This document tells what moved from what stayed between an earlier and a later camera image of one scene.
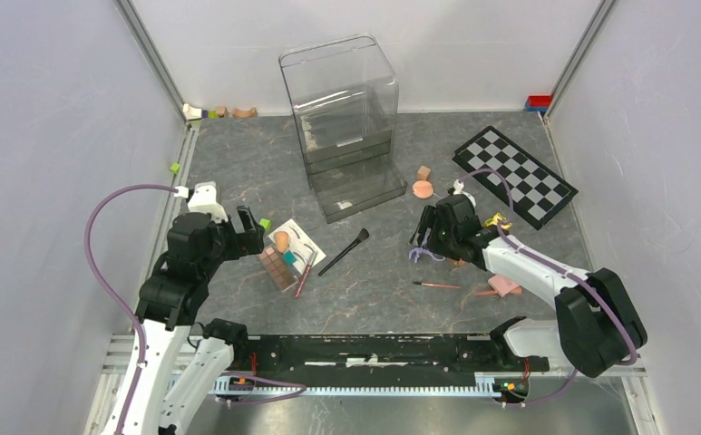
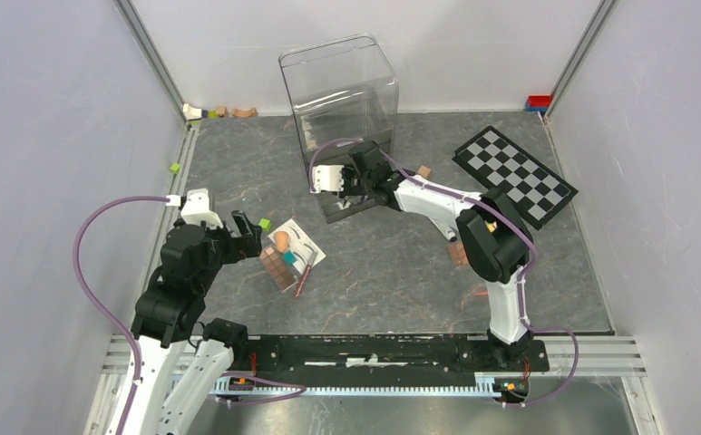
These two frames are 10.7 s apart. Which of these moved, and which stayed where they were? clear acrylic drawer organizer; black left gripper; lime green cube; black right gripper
Moved: black right gripper
Stayed: clear acrylic drawer organizer; black left gripper; lime green cube
